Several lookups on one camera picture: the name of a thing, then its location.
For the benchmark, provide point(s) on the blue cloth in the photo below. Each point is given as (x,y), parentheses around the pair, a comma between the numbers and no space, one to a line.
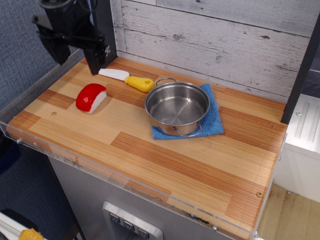
(211,124)

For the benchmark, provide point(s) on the silver button panel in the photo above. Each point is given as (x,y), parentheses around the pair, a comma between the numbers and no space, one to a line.
(122,223)

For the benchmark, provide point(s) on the yellow white toy knife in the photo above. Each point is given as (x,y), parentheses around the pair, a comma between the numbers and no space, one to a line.
(140,83)

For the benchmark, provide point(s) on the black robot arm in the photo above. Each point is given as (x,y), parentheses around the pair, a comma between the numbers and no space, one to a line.
(68,23)

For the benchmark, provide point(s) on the white aluminium side unit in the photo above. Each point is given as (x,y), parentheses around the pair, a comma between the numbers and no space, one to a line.
(298,168)

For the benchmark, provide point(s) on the dark right post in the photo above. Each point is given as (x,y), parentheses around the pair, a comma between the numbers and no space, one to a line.
(305,66)

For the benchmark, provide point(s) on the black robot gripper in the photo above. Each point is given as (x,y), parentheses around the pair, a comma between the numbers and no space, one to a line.
(68,23)

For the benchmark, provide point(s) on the clear acrylic guard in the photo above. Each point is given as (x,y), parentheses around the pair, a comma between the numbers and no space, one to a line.
(217,181)

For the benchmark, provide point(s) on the red toy sushi box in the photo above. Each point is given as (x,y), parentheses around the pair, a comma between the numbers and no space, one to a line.
(90,97)

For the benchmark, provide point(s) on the dark post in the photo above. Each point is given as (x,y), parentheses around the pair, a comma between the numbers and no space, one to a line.
(305,66)
(103,20)

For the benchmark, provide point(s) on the stainless steel pot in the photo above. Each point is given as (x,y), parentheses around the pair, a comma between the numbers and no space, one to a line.
(177,108)

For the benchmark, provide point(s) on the dark left post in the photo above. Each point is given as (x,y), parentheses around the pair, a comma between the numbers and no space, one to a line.
(103,20)

